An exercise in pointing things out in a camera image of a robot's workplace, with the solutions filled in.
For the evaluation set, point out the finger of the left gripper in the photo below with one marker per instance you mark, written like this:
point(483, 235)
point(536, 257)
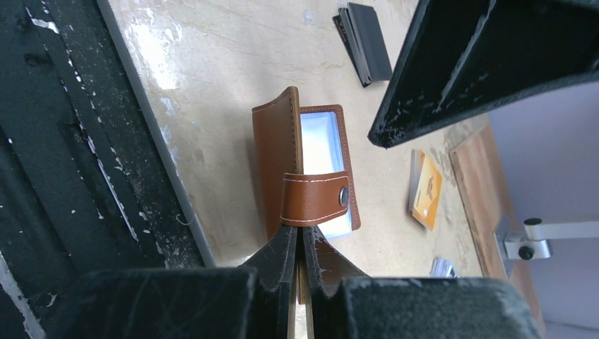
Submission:
point(460, 59)

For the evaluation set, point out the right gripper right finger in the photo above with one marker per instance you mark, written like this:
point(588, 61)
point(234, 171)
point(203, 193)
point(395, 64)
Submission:
point(344, 302)

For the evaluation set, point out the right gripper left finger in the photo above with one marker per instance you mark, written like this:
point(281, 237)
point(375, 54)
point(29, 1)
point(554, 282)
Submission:
point(253, 300)

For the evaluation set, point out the brown leather card holder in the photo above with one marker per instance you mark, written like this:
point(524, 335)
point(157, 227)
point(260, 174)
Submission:
point(305, 170)

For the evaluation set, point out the silver white cards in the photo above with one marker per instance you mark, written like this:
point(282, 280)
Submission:
point(442, 268)

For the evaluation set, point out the black cards stack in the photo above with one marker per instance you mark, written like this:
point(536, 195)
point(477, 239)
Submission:
point(360, 31)

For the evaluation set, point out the orange card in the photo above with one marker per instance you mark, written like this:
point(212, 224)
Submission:
point(424, 189)

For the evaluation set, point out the brown wooden board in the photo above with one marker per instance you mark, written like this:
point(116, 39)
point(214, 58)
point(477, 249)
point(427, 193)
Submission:
point(488, 207)

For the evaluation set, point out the silver metal stand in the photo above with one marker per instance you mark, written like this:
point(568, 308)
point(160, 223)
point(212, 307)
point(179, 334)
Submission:
point(532, 239)

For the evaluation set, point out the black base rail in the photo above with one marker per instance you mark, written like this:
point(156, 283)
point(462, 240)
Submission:
point(85, 181)

